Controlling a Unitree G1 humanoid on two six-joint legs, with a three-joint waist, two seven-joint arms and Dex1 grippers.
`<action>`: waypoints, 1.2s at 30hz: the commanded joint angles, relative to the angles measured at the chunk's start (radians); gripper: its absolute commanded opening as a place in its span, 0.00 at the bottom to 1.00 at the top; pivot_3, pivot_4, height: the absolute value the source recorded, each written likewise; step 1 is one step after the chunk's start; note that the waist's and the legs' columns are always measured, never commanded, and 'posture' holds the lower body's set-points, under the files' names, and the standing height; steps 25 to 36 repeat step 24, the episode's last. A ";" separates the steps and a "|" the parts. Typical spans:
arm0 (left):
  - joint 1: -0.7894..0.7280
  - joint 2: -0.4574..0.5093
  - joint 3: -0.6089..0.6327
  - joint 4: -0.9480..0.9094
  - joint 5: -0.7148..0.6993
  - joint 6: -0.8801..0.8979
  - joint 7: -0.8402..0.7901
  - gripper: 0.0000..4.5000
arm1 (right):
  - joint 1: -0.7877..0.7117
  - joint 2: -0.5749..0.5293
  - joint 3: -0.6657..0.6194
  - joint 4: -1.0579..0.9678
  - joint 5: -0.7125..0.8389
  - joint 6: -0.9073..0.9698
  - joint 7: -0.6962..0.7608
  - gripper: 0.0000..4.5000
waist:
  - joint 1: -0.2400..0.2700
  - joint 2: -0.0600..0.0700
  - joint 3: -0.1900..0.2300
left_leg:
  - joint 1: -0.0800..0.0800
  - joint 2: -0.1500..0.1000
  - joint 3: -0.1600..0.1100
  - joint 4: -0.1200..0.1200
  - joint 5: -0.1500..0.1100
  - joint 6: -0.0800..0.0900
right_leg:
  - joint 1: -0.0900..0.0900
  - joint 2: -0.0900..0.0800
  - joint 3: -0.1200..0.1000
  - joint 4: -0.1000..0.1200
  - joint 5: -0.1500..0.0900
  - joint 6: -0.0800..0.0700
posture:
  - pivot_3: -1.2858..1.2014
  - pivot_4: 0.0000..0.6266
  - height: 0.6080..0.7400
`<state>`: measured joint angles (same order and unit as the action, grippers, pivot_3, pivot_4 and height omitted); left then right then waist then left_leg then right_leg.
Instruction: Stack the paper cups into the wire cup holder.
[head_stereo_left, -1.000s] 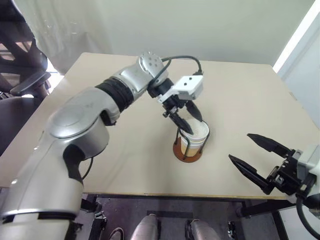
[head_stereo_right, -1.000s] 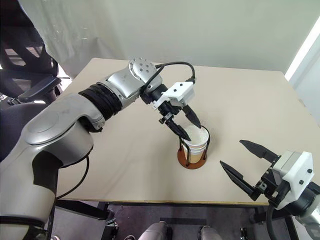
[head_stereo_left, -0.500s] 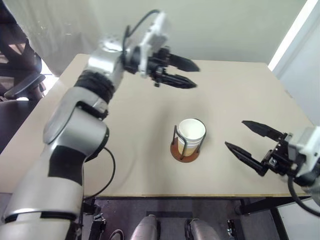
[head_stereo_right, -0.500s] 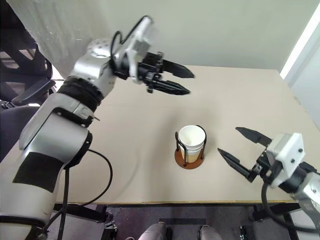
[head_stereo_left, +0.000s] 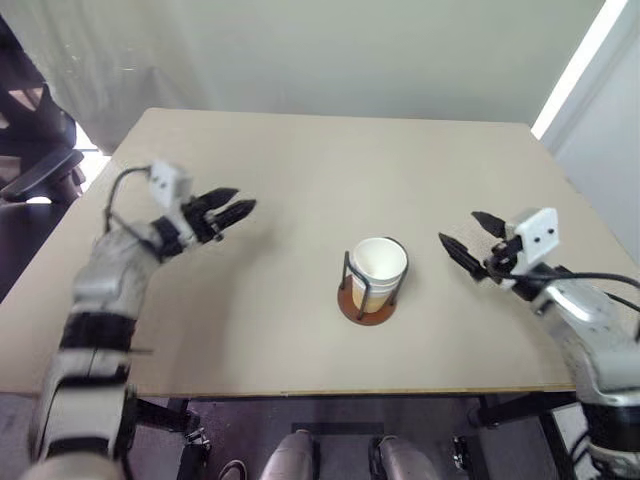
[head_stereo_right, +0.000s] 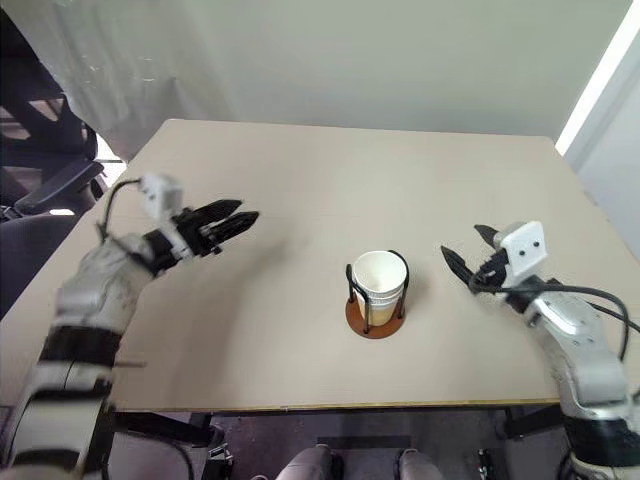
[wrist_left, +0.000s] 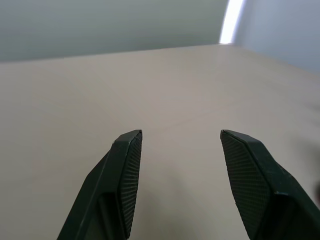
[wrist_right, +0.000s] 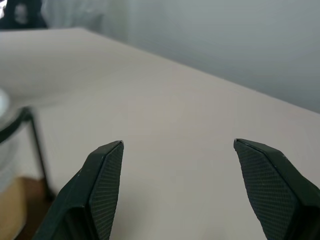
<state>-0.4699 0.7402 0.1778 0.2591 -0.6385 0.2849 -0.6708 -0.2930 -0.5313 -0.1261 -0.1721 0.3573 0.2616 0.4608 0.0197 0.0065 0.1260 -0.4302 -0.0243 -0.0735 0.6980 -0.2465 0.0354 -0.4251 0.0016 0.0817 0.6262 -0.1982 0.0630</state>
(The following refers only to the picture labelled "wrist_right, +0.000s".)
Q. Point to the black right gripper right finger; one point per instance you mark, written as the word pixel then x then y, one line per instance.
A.
pixel 275 190

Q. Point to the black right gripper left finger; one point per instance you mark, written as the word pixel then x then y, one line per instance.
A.
pixel 85 200

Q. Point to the tan ribbed paper cup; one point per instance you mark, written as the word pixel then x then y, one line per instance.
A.
pixel 10 205

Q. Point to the black mesh office chair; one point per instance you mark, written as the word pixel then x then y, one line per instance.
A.
pixel 7 22

